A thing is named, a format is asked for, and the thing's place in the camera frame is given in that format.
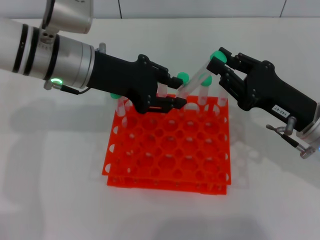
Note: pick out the orange plastic test tube rack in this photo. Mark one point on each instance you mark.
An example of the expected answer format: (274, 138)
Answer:
(170, 155)

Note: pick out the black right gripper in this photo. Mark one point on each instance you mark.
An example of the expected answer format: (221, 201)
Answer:
(270, 92)

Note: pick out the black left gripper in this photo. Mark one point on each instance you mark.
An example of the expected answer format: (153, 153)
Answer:
(120, 75)

